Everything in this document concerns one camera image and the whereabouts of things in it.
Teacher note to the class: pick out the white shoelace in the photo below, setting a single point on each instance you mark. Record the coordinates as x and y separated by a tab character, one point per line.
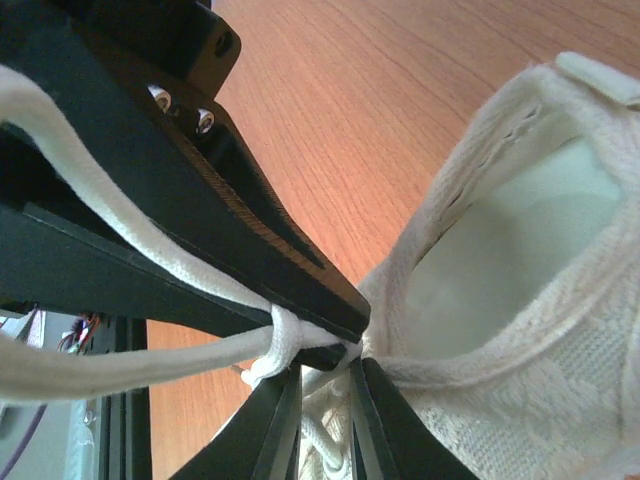
100	360

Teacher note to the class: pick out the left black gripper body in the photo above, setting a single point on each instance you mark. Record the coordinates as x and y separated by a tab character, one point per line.
184	38

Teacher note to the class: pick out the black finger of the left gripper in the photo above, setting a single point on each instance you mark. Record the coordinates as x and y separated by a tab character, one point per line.
56	252
137	81

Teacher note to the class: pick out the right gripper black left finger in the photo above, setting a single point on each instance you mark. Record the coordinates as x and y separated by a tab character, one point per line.
262	439

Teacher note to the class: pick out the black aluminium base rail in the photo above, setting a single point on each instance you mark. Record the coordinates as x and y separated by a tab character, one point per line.
124	432

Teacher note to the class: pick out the white sneaker shoe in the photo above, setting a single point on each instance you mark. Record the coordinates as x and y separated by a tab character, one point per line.
507	312

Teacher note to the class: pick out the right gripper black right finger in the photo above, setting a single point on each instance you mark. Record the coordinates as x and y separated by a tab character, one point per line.
388	440

